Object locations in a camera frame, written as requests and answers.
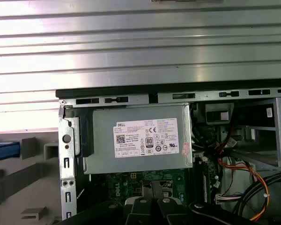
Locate grey parts rack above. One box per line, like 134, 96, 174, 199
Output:
0, 131, 61, 225

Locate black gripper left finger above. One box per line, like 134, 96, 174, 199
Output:
58, 197, 155, 225

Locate green motherboard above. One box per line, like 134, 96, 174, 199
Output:
105, 159, 223, 207

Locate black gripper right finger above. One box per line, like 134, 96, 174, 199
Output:
156, 198, 248, 225

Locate orange wire bundle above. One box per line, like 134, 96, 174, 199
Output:
215, 145, 272, 223

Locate black PC case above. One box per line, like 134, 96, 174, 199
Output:
55, 88, 281, 225

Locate silver metal drive cage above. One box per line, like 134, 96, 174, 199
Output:
234, 97, 281, 168

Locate black cable bundle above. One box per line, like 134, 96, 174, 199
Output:
240, 172, 281, 225

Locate hard disk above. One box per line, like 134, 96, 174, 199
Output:
0, 140, 22, 163

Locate grey power supply unit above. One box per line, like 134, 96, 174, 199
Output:
83, 103, 194, 175

